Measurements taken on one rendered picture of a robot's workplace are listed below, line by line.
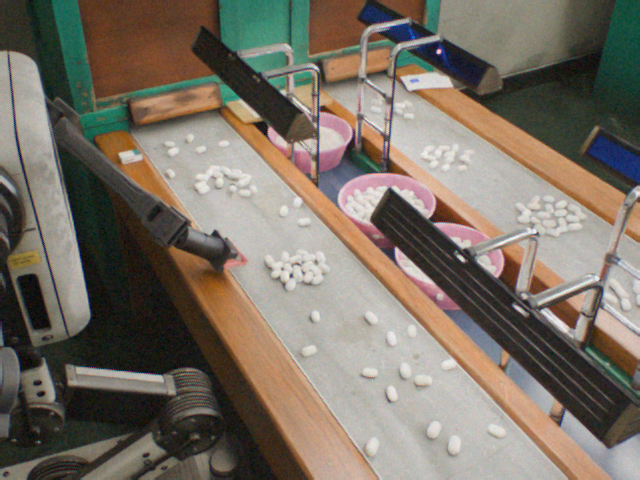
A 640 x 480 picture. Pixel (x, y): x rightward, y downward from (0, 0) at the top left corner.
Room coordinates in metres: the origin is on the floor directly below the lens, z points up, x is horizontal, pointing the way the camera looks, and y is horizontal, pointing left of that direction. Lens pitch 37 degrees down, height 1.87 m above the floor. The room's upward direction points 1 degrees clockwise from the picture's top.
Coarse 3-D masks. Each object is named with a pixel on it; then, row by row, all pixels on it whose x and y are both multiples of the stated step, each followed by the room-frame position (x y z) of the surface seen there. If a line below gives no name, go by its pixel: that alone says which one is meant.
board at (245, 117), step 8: (296, 88) 2.35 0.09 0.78; (304, 88) 2.35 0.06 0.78; (296, 96) 2.29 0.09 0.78; (304, 96) 2.29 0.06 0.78; (320, 96) 2.29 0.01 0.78; (232, 104) 2.22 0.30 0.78; (240, 104) 2.22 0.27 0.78; (304, 104) 2.23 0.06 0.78; (320, 104) 2.24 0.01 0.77; (328, 104) 2.25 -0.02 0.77; (232, 112) 2.17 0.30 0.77; (240, 112) 2.16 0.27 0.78; (248, 112) 2.16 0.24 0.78; (240, 120) 2.12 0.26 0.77; (248, 120) 2.11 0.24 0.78; (256, 120) 2.12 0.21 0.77
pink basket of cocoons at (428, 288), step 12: (444, 228) 1.55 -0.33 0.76; (456, 228) 1.55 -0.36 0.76; (468, 228) 1.54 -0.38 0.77; (480, 240) 1.51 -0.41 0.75; (396, 252) 1.43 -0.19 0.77; (492, 252) 1.47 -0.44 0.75; (492, 264) 1.44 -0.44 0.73; (408, 276) 1.36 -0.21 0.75; (420, 288) 1.34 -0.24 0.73; (432, 288) 1.32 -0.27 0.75; (432, 300) 1.33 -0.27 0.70; (444, 300) 1.32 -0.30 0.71
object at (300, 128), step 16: (208, 32) 1.99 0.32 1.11; (192, 48) 2.00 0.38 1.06; (208, 48) 1.94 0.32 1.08; (224, 48) 1.88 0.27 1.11; (208, 64) 1.90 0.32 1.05; (224, 64) 1.84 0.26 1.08; (240, 64) 1.78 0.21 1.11; (224, 80) 1.80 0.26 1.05; (240, 80) 1.74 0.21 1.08; (240, 96) 1.71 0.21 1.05; (256, 96) 1.66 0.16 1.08; (272, 96) 1.61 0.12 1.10; (256, 112) 1.63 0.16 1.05; (272, 112) 1.58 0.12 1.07; (288, 112) 1.53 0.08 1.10; (272, 128) 1.55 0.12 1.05; (288, 128) 1.50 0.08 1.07; (304, 128) 1.50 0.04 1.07
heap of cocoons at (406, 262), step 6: (456, 240) 1.52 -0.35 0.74; (468, 240) 1.52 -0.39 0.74; (462, 246) 1.50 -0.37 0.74; (402, 258) 1.46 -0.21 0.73; (408, 258) 1.46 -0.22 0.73; (480, 258) 1.46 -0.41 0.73; (486, 258) 1.45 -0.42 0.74; (402, 264) 1.43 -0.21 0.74; (408, 264) 1.42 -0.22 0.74; (414, 264) 1.42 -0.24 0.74; (486, 264) 1.43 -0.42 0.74; (408, 270) 1.40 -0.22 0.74; (414, 270) 1.40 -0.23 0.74; (420, 270) 1.40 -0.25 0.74; (492, 270) 1.41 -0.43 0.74; (420, 276) 1.38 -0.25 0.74; (426, 276) 1.37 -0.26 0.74; (432, 282) 1.36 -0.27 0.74; (432, 294) 1.33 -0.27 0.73; (438, 294) 1.31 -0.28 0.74
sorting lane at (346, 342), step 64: (192, 128) 2.11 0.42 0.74; (192, 192) 1.73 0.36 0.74; (256, 192) 1.74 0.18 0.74; (256, 256) 1.45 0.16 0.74; (320, 320) 1.21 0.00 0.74; (384, 320) 1.22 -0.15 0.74; (320, 384) 1.02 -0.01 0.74; (384, 384) 1.03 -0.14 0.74; (448, 384) 1.03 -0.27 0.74; (384, 448) 0.87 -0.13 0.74; (512, 448) 0.87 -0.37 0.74
